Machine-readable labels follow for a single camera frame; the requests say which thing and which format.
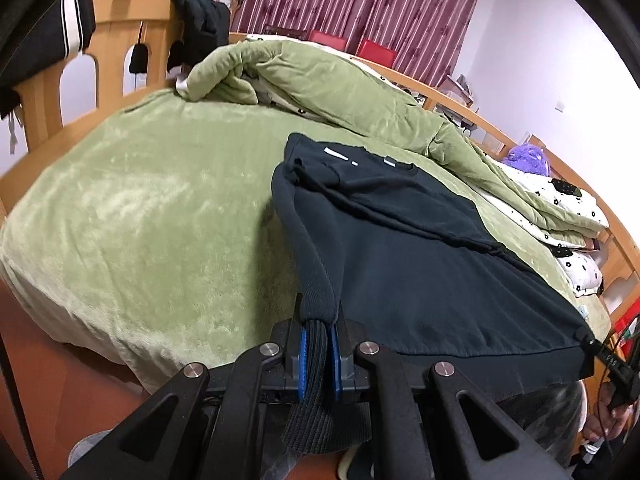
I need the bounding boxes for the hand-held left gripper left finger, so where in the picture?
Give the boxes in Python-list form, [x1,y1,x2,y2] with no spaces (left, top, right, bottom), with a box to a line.
[60,292,308,480]

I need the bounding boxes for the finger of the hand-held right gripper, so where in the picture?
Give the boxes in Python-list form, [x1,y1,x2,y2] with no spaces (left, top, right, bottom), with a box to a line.
[575,327,623,376]

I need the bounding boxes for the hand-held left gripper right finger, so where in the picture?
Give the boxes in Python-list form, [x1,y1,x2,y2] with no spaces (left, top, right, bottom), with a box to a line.
[330,300,576,480]

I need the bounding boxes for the black sweatshirt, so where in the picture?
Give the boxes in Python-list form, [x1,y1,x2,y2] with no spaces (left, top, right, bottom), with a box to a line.
[271,132,596,461]

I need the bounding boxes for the person's right hand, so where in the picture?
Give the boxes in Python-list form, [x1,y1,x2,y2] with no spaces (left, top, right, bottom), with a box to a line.
[585,401,632,441]

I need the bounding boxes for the red box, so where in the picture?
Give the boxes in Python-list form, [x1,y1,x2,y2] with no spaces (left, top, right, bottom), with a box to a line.
[610,302,640,333]

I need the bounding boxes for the white floral pillow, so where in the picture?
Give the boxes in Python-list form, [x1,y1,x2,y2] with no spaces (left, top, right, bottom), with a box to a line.
[550,247,603,296]

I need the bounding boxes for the person's grey patterned pants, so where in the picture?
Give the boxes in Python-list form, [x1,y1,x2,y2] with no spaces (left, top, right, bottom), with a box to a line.
[495,382,587,480]

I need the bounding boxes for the purple plush toy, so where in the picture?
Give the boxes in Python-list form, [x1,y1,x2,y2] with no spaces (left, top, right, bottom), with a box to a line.
[501,142,551,176]

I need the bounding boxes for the green plush bed sheet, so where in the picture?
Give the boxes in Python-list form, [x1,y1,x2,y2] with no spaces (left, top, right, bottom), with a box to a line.
[0,87,613,396]

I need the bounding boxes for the green quilt with floral lining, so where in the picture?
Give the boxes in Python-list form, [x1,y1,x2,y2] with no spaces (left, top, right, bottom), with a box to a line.
[175,40,611,246]

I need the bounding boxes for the red chair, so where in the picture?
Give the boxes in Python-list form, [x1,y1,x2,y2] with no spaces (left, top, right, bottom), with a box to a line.
[357,39,398,66]
[309,30,346,48]

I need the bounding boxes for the black jacket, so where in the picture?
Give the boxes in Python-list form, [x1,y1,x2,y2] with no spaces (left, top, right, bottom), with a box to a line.
[167,0,231,68]

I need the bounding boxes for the maroon striped curtain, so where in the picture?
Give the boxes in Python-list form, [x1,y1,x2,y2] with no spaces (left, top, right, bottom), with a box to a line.
[230,0,486,88]

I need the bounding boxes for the wooden coat rack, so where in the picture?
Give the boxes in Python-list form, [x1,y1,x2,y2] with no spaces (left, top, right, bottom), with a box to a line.
[217,0,246,36]

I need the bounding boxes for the black garment with white stripes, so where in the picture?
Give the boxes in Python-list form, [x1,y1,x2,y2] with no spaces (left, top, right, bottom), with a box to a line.
[0,0,96,116]

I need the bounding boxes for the wooden bed frame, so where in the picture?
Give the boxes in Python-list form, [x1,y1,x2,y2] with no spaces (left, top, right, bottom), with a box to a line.
[0,0,640,321]

